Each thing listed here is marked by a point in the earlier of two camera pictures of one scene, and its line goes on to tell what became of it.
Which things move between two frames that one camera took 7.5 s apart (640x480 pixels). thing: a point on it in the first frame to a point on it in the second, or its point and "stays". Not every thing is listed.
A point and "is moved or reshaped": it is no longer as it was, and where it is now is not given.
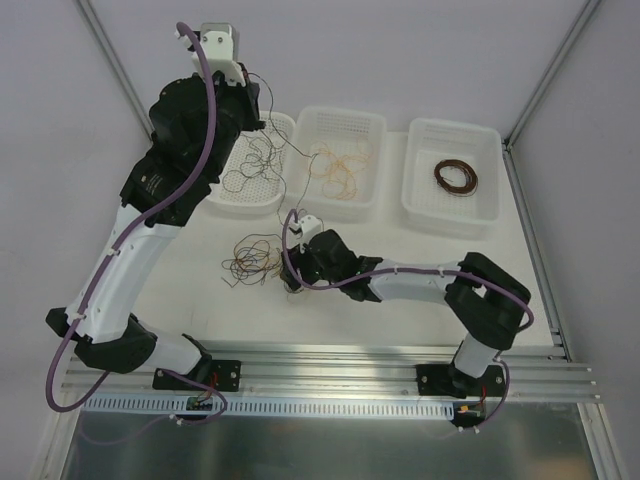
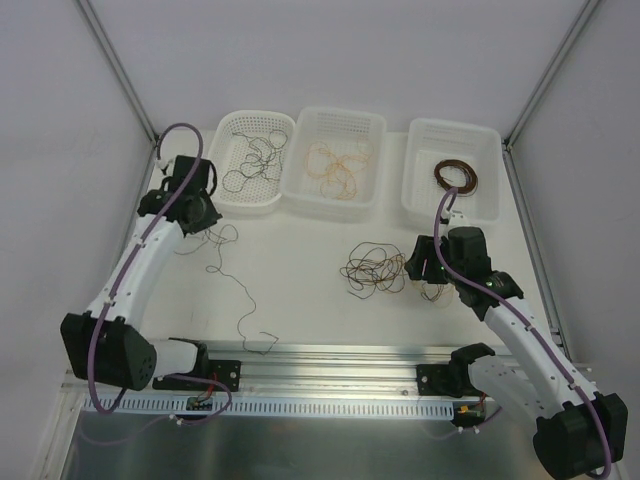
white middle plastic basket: x=340 y=159 stays
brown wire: x=254 y=256 is moved or reshaped
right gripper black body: x=298 y=265 to x=420 y=261
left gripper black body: x=251 y=100 to x=163 y=186
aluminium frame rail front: x=534 y=372 stays
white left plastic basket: x=255 y=171 stays
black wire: x=263 y=159 stays
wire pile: x=298 y=151 to x=214 y=269
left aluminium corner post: x=118 y=70 stays
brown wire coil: x=472 y=182 stays
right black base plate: x=450 y=380 stays
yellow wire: x=340 y=169 stays
